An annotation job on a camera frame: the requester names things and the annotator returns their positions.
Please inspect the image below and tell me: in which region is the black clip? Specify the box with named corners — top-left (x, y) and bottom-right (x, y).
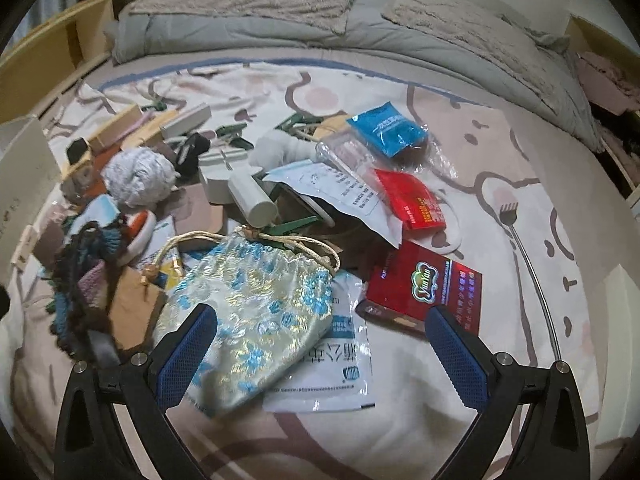
top-left (176, 131), bottom-right (211, 179)

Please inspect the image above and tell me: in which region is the dark clothes pile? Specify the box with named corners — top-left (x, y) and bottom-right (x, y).
top-left (590, 105), bottom-right (640, 186)

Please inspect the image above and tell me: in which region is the white tube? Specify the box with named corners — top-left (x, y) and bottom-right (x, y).
top-left (228, 171), bottom-right (277, 229)

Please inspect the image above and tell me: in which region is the beige bed sheet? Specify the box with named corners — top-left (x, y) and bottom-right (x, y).
top-left (75, 42), bottom-right (640, 311)

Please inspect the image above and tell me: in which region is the cream perfume box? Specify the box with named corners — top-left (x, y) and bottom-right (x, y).
top-left (60, 160), bottom-right (108, 202)

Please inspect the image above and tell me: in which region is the floral drawstring pouch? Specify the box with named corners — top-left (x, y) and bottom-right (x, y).
top-left (151, 232), bottom-right (342, 405)

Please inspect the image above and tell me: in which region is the metal backscratcher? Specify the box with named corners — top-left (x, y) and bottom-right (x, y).
top-left (496, 201), bottom-right (565, 363)

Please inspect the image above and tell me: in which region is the wooden closet shelf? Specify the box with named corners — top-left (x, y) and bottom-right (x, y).
top-left (565, 12), bottom-right (640, 201)

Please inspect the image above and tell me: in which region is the white patterned cloth ball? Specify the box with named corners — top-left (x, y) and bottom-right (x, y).
top-left (102, 149), bottom-right (182, 209)

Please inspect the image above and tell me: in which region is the small pale box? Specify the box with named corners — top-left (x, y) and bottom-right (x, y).
top-left (12, 226), bottom-right (39, 272)

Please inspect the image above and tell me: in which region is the large white mask packet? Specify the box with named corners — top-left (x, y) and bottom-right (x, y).
top-left (262, 270), bottom-right (377, 402)

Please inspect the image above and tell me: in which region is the blue packet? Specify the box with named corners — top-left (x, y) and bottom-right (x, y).
top-left (346, 102), bottom-right (431, 159)

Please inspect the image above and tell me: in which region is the pink clothes pile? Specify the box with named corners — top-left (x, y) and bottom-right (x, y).
top-left (575, 52), bottom-right (640, 116)

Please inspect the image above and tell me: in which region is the white paper packet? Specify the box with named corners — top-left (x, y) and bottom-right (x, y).
top-left (261, 160), bottom-right (405, 248)

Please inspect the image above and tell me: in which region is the white rectangular box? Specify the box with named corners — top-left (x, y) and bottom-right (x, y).
top-left (159, 103), bottom-right (212, 139)

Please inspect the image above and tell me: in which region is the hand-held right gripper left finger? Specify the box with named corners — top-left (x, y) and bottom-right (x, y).
top-left (54, 303), bottom-right (218, 480)

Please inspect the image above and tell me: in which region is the bear print blanket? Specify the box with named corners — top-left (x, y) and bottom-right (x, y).
top-left (0, 57), bottom-right (621, 480)

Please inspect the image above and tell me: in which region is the light wooden box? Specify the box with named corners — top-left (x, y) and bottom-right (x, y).
top-left (87, 104), bottom-right (142, 152)

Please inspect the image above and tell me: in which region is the wooden comb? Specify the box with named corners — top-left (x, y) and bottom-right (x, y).
top-left (131, 119), bottom-right (178, 149)

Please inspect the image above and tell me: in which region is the white shoe box lid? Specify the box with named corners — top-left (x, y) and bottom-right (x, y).
top-left (592, 265), bottom-right (640, 446)

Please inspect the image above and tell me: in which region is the red box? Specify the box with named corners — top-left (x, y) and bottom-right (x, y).
top-left (356, 240), bottom-right (484, 337)

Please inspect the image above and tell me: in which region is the clear plastic bag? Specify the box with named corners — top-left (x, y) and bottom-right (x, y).
top-left (315, 125), bottom-right (458, 181)

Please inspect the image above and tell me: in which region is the red packet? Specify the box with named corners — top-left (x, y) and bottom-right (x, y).
top-left (372, 168), bottom-right (449, 232)

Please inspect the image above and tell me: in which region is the white shoe box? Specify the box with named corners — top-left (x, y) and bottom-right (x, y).
top-left (0, 115), bottom-right (63, 281)

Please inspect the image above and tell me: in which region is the brown leather wallet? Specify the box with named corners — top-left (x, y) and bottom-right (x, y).
top-left (90, 147), bottom-right (119, 182)

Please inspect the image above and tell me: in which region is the grey duvet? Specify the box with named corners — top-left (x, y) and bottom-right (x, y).
top-left (102, 0), bottom-right (608, 153)

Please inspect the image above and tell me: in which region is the orange white case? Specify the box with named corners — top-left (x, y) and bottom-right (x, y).
top-left (121, 209), bottom-right (157, 263)

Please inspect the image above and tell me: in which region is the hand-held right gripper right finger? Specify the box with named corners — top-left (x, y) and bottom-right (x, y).
top-left (424, 304), bottom-right (593, 480)

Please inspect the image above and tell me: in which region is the wooden bedside shelf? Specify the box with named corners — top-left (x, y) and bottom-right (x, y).
top-left (0, 0), bottom-right (161, 126)

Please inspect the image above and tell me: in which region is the black ring box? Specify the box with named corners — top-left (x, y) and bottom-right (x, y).
top-left (66, 137), bottom-right (93, 166)

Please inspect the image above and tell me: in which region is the blue brown crochet piece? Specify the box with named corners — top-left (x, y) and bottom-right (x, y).
top-left (49, 220), bottom-right (132, 357)

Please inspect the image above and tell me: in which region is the white plush toy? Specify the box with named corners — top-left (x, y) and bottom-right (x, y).
top-left (249, 126), bottom-right (328, 169)

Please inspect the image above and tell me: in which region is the white plug adapter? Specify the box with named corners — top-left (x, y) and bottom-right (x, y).
top-left (198, 147), bottom-right (252, 202)

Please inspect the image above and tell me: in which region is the brown cylinder case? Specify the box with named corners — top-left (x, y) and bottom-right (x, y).
top-left (35, 220), bottom-right (68, 268)

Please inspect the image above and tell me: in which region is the tan leather tag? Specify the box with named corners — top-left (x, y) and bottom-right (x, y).
top-left (106, 264), bottom-right (169, 352)

